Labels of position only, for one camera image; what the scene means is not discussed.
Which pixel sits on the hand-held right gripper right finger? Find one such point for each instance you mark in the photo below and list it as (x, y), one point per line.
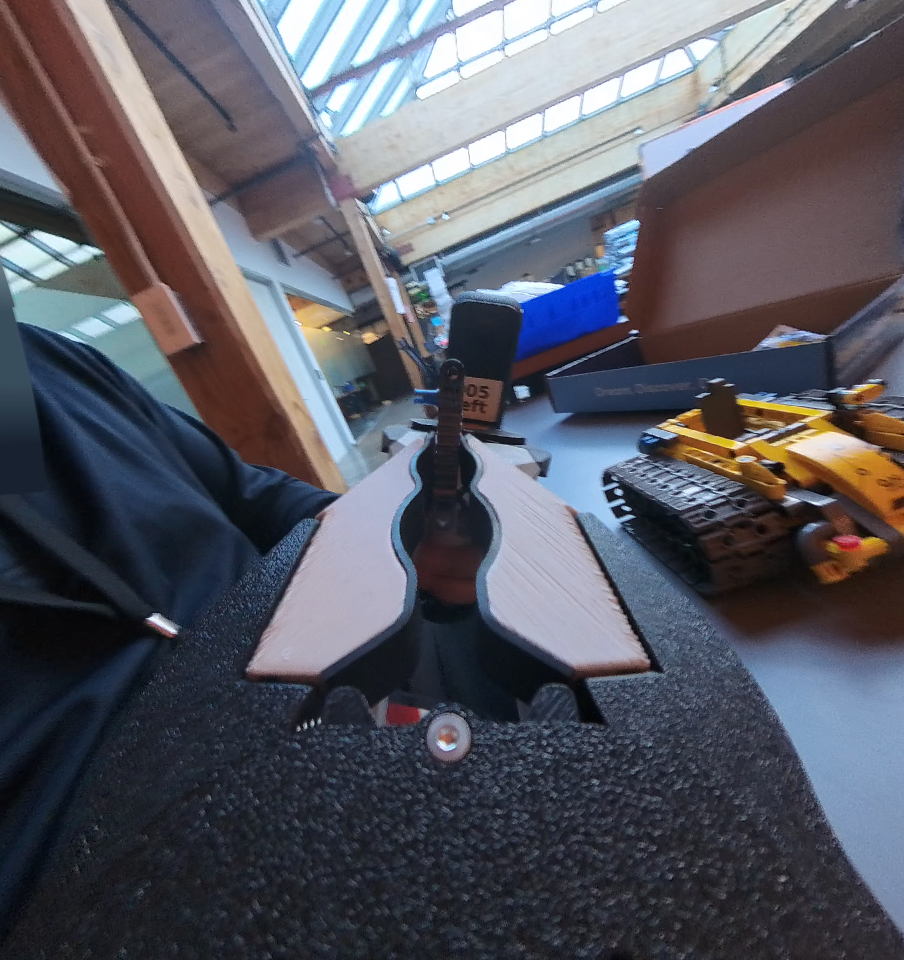
(557, 592)

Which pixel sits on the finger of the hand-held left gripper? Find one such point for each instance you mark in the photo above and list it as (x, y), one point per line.
(399, 436)
(530, 459)

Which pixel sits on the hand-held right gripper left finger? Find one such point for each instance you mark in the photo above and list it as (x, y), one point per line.
(339, 592)

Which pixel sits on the dark grey toothed toy rack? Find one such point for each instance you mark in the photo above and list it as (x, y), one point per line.
(448, 450)

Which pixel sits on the yellow toy tracked robot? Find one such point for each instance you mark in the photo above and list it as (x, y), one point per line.
(759, 480)

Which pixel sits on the person's left forearm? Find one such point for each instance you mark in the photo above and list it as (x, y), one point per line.
(287, 502)

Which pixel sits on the grey desk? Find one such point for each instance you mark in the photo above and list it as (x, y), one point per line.
(834, 712)

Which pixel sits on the blue plastic bin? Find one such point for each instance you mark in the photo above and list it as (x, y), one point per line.
(572, 315)

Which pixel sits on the bag of toy parts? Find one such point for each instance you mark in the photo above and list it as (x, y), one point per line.
(789, 339)

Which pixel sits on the dark blue cardboard kit box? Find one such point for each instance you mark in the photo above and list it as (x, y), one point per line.
(759, 247)

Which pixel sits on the large gridded window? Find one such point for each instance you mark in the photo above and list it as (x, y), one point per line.
(497, 45)

